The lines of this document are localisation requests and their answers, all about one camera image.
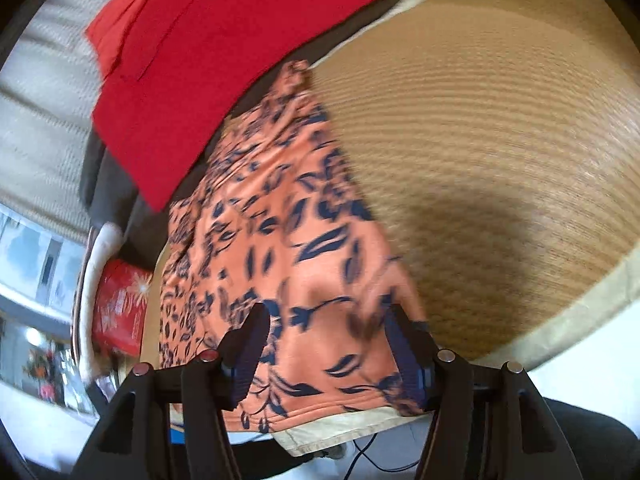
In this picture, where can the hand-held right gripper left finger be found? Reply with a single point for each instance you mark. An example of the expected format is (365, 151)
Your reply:
(247, 360)

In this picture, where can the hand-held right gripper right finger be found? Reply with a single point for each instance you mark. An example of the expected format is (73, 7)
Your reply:
(407, 360)

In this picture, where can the orange floral print garment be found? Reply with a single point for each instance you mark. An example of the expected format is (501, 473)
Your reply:
(300, 210)

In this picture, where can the red printed bag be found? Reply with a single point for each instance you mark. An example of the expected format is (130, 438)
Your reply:
(122, 305)

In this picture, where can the dark cloth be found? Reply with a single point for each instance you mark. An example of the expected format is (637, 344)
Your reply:
(585, 430)

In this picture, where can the flower bouquet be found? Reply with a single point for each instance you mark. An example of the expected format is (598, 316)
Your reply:
(42, 375)

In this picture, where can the woven straw mat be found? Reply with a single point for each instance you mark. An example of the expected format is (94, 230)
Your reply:
(475, 160)

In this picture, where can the dark brown leather sofa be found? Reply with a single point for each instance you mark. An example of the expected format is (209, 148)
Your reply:
(107, 185)

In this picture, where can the glass window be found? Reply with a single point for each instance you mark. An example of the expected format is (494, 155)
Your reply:
(30, 270)

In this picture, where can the red cloth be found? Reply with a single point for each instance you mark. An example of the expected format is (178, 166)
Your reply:
(225, 60)

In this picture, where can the white dotted fabric cover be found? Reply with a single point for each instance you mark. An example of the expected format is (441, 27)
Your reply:
(40, 110)

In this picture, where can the orange-red cloth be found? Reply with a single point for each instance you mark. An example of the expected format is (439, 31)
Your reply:
(117, 25)

